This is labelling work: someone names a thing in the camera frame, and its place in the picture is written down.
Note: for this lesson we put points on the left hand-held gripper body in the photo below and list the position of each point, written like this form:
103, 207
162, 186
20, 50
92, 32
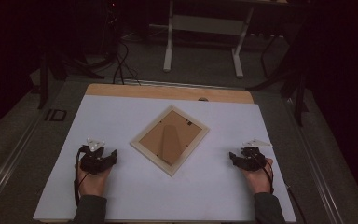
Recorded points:
93, 163

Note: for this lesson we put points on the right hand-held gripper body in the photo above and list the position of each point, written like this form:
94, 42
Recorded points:
253, 160

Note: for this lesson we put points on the wooden picture frame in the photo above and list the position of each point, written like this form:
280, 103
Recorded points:
171, 140

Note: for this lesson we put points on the person's left hand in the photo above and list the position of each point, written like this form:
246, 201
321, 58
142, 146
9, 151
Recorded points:
91, 185

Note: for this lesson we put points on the person's right hand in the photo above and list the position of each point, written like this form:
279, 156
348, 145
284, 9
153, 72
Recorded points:
259, 182

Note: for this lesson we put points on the black rectangular floor plate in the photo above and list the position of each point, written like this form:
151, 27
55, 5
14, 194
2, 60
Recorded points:
56, 115

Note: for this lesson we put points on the black tripod stand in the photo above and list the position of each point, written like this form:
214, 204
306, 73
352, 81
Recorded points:
299, 99
43, 81

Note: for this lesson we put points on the metal floor rail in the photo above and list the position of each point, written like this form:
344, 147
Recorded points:
3, 177
320, 174

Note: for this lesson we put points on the white metal table frame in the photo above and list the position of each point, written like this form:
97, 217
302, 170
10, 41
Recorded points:
167, 46

